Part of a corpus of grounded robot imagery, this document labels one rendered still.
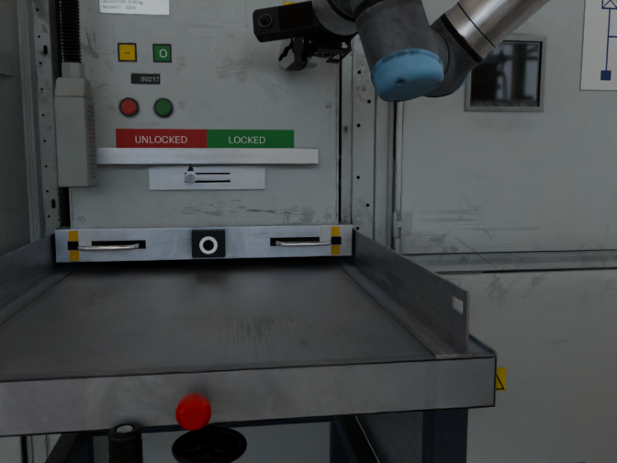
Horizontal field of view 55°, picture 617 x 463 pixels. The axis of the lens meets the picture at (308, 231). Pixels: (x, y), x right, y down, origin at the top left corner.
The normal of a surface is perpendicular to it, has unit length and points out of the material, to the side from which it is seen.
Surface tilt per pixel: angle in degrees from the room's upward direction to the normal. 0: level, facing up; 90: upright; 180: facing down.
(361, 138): 90
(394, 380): 90
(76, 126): 90
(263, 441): 90
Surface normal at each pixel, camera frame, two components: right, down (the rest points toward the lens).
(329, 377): 0.14, 0.12
